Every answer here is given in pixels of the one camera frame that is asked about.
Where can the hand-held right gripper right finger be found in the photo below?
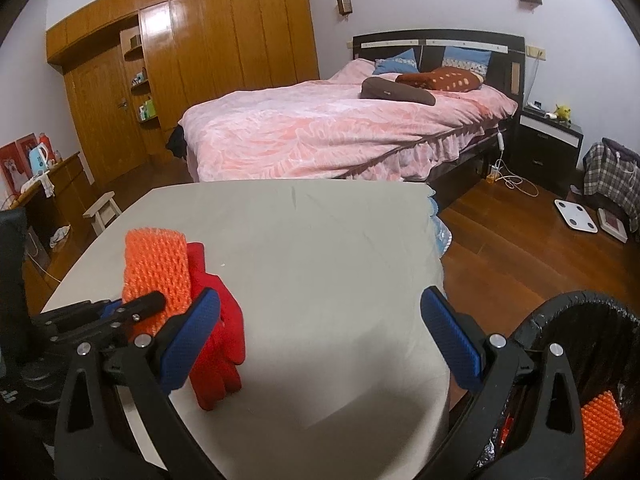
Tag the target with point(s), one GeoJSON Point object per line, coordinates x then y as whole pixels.
{"type": "Point", "coordinates": [452, 340]}

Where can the black nightstand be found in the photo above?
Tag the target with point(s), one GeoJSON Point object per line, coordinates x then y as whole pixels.
{"type": "Point", "coordinates": [540, 160]}

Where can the blue white kettle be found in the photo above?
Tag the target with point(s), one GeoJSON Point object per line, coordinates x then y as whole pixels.
{"type": "Point", "coordinates": [40, 160]}

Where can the white stool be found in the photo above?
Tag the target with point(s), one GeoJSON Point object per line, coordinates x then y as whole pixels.
{"type": "Point", "coordinates": [102, 207]}

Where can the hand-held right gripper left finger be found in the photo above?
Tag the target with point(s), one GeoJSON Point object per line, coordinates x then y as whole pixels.
{"type": "Point", "coordinates": [187, 342]}

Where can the white bathroom scale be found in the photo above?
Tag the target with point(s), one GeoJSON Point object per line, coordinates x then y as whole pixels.
{"type": "Point", "coordinates": [576, 216]}

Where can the wooden sideboard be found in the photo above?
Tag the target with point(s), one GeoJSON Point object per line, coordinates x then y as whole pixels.
{"type": "Point", "coordinates": [65, 185]}

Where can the red glove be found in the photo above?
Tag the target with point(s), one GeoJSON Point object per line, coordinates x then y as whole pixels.
{"type": "Point", "coordinates": [220, 360]}

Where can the small dark clock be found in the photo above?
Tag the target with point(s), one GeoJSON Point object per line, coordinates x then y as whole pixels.
{"type": "Point", "coordinates": [535, 106]}

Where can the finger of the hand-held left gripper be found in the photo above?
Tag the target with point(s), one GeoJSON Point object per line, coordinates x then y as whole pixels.
{"type": "Point", "coordinates": [111, 308]}
{"type": "Point", "coordinates": [147, 304]}

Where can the black trash bin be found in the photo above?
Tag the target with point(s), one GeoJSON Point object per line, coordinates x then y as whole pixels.
{"type": "Point", "coordinates": [600, 340]}

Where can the dark brown cushion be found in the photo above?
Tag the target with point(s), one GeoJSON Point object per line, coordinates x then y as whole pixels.
{"type": "Point", "coordinates": [395, 91]}

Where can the blue pillow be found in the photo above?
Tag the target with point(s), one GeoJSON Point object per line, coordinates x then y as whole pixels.
{"type": "Point", "coordinates": [397, 62]}
{"type": "Point", "coordinates": [467, 57]}

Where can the wooden wardrobe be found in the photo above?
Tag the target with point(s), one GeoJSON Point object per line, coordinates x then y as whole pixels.
{"type": "Point", "coordinates": [225, 45]}

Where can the plaid bag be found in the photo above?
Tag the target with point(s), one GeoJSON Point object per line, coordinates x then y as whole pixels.
{"type": "Point", "coordinates": [615, 180]}

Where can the yellow plush toy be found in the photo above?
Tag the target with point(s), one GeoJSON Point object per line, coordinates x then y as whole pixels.
{"type": "Point", "coordinates": [562, 112]}

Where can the brown dotted pillow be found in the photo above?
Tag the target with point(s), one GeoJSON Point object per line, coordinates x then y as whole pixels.
{"type": "Point", "coordinates": [440, 81]}

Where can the black cloth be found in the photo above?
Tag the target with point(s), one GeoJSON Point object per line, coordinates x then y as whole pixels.
{"type": "Point", "coordinates": [176, 142]}

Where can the dark wooden bed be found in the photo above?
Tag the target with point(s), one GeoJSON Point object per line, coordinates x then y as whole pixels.
{"type": "Point", "coordinates": [432, 55]}

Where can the wall socket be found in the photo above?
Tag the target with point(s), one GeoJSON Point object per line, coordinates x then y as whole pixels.
{"type": "Point", "coordinates": [536, 52]}

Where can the red framed picture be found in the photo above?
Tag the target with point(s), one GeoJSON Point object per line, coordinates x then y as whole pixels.
{"type": "Point", "coordinates": [15, 165]}

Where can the dark cloth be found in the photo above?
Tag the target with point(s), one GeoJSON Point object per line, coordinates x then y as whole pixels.
{"type": "Point", "coordinates": [12, 285]}

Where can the white framed board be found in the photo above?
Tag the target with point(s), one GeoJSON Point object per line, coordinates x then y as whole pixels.
{"type": "Point", "coordinates": [612, 225]}

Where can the orange foam net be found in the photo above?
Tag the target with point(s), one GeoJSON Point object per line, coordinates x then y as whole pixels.
{"type": "Point", "coordinates": [155, 260]}
{"type": "Point", "coordinates": [602, 425]}

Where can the pink bedspread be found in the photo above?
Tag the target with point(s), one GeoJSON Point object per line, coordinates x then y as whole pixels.
{"type": "Point", "coordinates": [325, 130]}

